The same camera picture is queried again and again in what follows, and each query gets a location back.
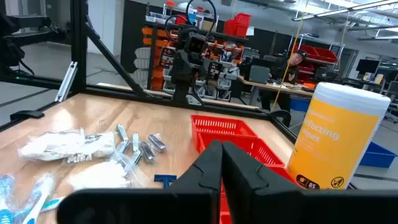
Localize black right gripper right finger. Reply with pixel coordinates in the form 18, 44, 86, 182
222, 141, 398, 224

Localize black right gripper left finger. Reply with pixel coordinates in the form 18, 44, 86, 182
57, 139, 223, 224

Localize bagged white cotton balls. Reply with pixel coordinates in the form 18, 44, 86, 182
67, 160, 147, 190

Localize white teal handle toothbrush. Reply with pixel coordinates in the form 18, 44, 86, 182
39, 195, 67, 213

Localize bagged white toothbrush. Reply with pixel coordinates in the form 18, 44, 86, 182
20, 174, 57, 224

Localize bagged white cotton swabs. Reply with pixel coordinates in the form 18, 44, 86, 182
17, 129, 116, 162

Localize bagged blue bristle toothbrush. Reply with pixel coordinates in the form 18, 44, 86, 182
0, 174, 20, 224

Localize shelf rack with orange bins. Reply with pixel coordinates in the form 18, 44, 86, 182
141, 21, 249, 102

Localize red plastic slotted basket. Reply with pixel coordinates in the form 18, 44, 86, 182
219, 165, 300, 224
190, 114, 258, 153
197, 136, 285, 167

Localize stacked red storage bins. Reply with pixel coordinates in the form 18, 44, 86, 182
223, 12, 252, 39

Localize grey box on desk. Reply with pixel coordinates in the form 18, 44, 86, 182
248, 65, 271, 84

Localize wooden office desk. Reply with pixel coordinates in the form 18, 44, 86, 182
238, 75, 315, 106

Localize yellow disinfecting wipes canister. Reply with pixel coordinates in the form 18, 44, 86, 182
287, 82, 391, 190

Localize small blue plastic bin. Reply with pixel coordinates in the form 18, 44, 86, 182
290, 97, 312, 113

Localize person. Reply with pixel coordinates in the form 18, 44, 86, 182
260, 49, 308, 113

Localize large blue plastic bin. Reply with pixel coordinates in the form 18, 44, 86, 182
359, 141, 398, 169

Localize rack of red bins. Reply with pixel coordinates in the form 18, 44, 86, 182
292, 44, 339, 85

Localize ceiling strip light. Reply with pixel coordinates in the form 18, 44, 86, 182
291, 0, 398, 22

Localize black computer monitor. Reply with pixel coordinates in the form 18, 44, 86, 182
355, 58, 381, 75

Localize black equipment stand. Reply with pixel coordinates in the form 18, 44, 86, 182
0, 12, 67, 78

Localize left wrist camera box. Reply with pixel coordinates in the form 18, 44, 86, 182
185, 32, 208, 54

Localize black table frame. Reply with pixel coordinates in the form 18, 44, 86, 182
0, 0, 298, 144

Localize yellow hanging cable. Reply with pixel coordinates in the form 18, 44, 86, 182
272, 0, 308, 110

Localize silver metal bracket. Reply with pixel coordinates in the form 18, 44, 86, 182
55, 61, 78, 103

